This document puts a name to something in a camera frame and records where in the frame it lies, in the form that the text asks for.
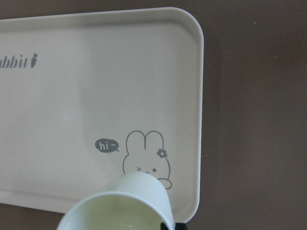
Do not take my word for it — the cream yellow cup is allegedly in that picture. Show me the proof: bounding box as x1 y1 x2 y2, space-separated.
57 172 176 230

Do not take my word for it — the cream rabbit tray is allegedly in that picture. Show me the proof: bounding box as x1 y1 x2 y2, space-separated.
0 8 204 222

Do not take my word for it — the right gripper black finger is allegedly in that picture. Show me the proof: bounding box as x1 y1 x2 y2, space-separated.
160 221 190 230

